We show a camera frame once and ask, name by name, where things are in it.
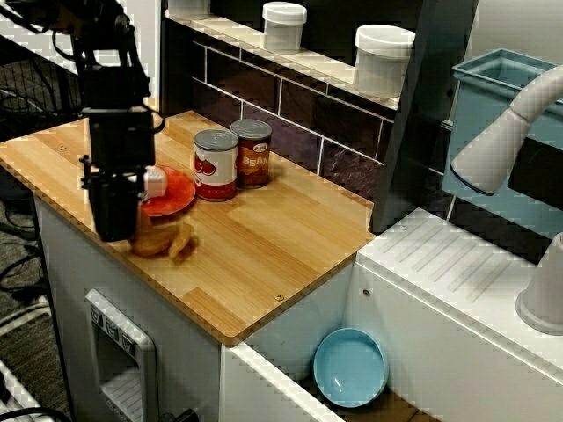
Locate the small white plastic jar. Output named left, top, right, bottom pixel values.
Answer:
left=262, top=2, right=308, bottom=55

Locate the white toy kitchen cabinet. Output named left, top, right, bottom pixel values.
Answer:
left=33, top=193, right=563, bottom=422

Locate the large white plastic jar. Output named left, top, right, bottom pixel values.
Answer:
left=354, top=25, right=417, bottom=100

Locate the toy chicken wing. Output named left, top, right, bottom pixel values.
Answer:
left=129, top=204, right=199, bottom=261

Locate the tomato can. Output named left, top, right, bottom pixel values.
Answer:
left=193, top=129, right=240, bottom=202

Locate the dark grey post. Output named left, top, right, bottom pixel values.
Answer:
left=371, top=0, right=480, bottom=234

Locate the white cable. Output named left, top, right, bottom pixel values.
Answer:
left=0, top=294, right=52, bottom=335

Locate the beans can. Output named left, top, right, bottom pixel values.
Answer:
left=230, top=118, right=273, bottom=190

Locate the red plate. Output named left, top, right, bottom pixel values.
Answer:
left=139, top=164, right=197, bottom=219

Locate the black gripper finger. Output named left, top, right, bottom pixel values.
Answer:
left=90, top=173, right=143, bottom=243

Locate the grey toy faucet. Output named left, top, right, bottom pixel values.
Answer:
left=450, top=63, right=563, bottom=338

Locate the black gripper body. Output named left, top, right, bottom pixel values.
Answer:
left=80, top=107, right=156, bottom=197

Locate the dark tiled backsplash with shelf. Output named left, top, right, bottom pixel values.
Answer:
left=160, top=0, right=458, bottom=221

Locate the light blue bowl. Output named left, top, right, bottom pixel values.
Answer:
left=312, top=327, right=391, bottom=409

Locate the teal plastic bin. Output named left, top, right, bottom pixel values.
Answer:
left=442, top=47, right=563, bottom=241

